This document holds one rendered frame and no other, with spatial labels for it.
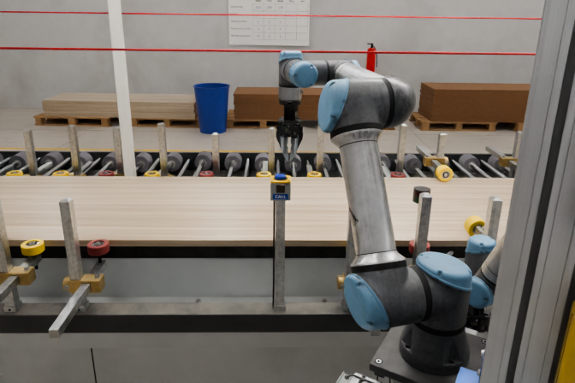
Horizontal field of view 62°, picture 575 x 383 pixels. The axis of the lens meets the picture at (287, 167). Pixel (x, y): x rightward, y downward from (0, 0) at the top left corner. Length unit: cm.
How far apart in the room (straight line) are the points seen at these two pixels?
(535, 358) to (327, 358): 166
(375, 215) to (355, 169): 10
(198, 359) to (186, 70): 708
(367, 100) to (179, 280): 130
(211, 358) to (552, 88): 196
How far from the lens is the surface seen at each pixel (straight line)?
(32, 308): 208
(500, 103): 817
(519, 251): 62
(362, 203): 100
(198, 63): 885
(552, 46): 57
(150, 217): 218
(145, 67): 907
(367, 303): 97
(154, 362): 235
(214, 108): 712
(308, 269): 202
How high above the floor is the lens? 177
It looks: 18 degrees down
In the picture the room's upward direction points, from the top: 1 degrees clockwise
